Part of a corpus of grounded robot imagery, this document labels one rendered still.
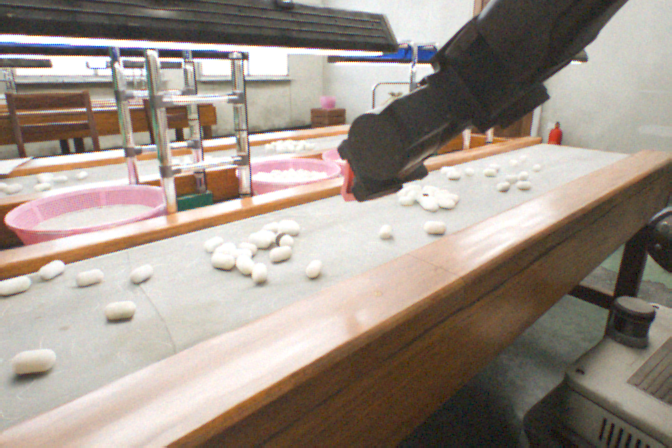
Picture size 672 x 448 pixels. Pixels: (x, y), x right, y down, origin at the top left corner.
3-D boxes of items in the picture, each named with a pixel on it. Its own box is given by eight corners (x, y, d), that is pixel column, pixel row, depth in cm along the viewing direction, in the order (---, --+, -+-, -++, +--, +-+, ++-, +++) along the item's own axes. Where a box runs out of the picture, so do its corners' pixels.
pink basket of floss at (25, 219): (199, 227, 88) (194, 186, 85) (124, 289, 63) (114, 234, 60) (89, 222, 91) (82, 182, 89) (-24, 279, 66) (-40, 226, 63)
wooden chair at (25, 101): (43, 264, 217) (2, 94, 190) (36, 240, 249) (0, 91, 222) (130, 243, 244) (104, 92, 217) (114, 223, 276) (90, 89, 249)
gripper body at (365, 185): (332, 148, 43) (368, 107, 38) (396, 137, 49) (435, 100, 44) (357, 200, 42) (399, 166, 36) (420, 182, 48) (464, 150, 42)
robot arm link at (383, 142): (558, 92, 32) (495, 8, 32) (501, 135, 24) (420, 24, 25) (451, 163, 41) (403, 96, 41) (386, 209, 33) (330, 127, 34)
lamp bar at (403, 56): (446, 65, 174) (448, 47, 172) (341, 62, 135) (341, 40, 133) (431, 65, 180) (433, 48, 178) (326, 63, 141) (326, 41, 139)
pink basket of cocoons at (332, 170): (357, 197, 110) (357, 164, 107) (305, 229, 87) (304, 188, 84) (279, 185, 122) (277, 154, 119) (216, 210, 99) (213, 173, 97)
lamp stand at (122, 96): (214, 206, 102) (196, 19, 89) (130, 225, 89) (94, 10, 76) (186, 191, 116) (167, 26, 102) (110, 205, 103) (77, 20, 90)
